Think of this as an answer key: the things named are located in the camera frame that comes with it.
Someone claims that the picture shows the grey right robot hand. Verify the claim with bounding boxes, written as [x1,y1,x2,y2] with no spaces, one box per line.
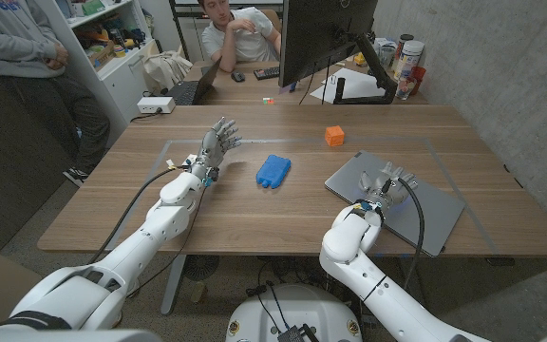
[357,161,419,213]

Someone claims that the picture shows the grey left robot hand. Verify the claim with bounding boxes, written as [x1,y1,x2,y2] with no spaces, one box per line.
[191,117,243,186]

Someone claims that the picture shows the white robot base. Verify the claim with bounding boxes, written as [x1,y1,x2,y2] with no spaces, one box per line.
[224,283,364,342]

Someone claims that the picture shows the grey closed laptop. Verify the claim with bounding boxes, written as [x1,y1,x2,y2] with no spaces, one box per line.
[324,150,466,258]

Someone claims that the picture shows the black open laptop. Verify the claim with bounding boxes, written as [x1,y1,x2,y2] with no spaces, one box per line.
[164,59,221,106]

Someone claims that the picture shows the blue block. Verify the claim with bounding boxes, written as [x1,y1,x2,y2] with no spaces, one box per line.
[255,154,292,190]

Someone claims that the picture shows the white power strip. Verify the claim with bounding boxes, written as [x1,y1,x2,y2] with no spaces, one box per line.
[137,96,177,115]

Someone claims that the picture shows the orange cube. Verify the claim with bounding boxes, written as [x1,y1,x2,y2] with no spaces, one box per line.
[324,124,346,147]

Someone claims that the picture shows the beige tote bag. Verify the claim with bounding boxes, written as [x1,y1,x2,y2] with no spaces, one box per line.
[140,46,198,94]

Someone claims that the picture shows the black keyboard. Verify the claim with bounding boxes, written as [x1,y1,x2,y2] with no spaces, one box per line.
[253,66,282,81]

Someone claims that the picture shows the clear drinking glass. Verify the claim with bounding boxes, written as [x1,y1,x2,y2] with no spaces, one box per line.
[395,75,417,101]

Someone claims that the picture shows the white paper sheets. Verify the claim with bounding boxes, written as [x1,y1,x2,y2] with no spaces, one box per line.
[309,66,388,105]

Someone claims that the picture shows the seated person in white t-shirt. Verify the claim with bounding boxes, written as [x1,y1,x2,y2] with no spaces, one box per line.
[197,0,284,73]

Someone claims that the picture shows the white shelf unit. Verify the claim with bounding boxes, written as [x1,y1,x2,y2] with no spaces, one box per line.
[40,0,160,125]

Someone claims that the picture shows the black round fan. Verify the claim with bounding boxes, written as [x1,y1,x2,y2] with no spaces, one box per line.
[181,255,221,282]

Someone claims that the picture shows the red cup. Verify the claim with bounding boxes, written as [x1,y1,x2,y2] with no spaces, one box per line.
[408,65,427,96]

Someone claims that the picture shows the white labelled canister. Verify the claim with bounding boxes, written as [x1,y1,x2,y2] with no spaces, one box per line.
[393,40,425,82]

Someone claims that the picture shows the grey table leg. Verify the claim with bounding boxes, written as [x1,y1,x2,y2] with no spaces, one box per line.
[160,255,188,316]

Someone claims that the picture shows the dark-lidded bottle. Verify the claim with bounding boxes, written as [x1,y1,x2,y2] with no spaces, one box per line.
[394,32,415,72]

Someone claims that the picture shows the black computer monitor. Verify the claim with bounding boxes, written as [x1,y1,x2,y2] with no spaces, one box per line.
[278,0,379,89]

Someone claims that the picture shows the standing person in grey hoodie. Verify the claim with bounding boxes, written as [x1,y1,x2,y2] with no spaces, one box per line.
[0,0,111,187]

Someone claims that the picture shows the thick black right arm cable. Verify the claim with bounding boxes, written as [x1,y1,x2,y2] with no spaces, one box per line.
[396,176,426,291]

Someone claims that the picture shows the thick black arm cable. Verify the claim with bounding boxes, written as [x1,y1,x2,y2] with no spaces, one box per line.
[396,176,426,291]
[86,163,194,265]

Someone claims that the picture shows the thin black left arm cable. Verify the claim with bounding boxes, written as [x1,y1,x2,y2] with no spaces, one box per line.
[128,185,208,298]

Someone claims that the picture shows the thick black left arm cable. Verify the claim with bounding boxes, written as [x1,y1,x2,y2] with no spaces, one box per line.
[86,163,194,265]

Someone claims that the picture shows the black monitor cable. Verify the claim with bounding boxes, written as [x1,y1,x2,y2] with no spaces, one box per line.
[319,56,332,105]
[297,64,318,106]

